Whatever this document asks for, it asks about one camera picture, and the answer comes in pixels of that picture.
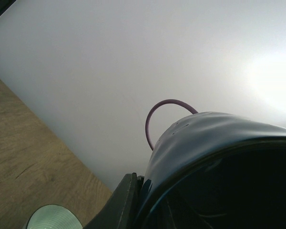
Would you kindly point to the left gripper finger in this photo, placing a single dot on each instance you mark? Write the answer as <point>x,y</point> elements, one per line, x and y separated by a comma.
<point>120,209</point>

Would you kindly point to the light green patterned bowl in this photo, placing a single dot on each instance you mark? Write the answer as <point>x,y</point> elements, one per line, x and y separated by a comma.
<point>53,217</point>

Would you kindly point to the dark blue ceramic mug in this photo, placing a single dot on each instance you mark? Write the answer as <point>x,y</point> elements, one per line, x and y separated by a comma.
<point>215,171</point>

